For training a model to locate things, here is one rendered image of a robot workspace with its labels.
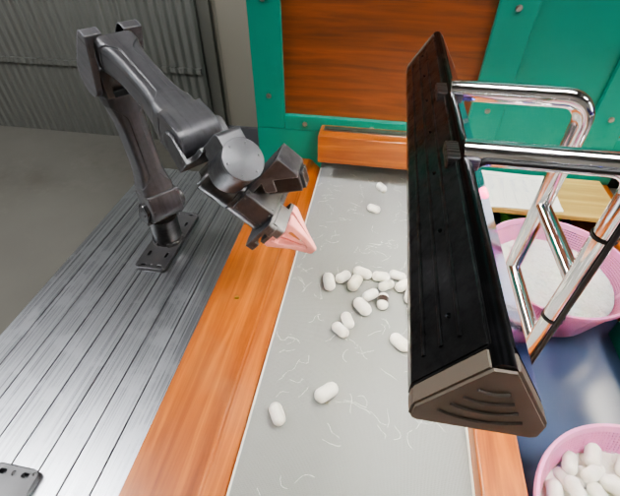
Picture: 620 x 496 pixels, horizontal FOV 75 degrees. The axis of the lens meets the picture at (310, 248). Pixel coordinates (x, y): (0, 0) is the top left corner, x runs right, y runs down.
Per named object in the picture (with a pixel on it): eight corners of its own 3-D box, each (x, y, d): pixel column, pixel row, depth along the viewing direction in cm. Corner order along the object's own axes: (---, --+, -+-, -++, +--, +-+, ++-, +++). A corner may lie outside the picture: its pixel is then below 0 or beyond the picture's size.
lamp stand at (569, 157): (385, 400, 66) (450, 152, 35) (389, 304, 80) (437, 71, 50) (509, 419, 63) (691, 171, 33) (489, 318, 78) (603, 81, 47)
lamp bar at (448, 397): (406, 420, 26) (429, 358, 21) (405, 75, 71) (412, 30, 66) (537, 442, 25) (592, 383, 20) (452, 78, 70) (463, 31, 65)
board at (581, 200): (458, 209, 88) (459, 204, 87) (452, 172, 99) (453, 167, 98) (622, 225, 84) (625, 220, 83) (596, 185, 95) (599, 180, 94)
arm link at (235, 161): (282, 165, 54) (238, 82, 52) (228, 191, 49) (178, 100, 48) (250, 189, 64) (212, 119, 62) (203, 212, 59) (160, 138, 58)
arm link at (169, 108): (232, 121, 57) (120, 3, 66) (175, 143, 53) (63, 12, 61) (226, 179, 67) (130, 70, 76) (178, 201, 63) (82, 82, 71)
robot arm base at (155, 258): (193, 190, 96) (165, 187, 97) (155, 246, 82) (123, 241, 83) (200, 217, 102) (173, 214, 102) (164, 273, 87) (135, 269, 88)
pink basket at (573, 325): (559, 379, 68) (585, 346, 62) (442, 280, 85) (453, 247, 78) (641, 311, 79) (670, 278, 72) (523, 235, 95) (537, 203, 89)
